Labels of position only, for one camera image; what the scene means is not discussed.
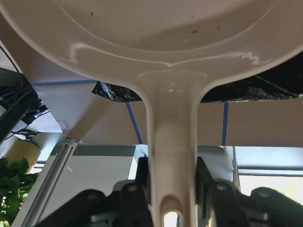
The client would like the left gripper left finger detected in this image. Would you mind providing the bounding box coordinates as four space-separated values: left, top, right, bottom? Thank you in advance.
36 157 153 227

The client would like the aluminium frame post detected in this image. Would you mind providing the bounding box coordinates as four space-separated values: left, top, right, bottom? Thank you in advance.
12 138 78 227

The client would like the green plant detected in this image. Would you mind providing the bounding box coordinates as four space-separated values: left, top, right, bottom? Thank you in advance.
0 157 38 227

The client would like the beige plastic dustpan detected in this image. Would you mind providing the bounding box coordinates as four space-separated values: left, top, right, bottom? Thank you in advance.
0 0 303 227

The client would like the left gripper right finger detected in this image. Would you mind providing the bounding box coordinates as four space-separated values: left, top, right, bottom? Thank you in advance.
196 157 303 227

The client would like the pink bin with black bag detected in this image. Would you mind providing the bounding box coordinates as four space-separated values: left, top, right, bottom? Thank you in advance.
91 51 303 104

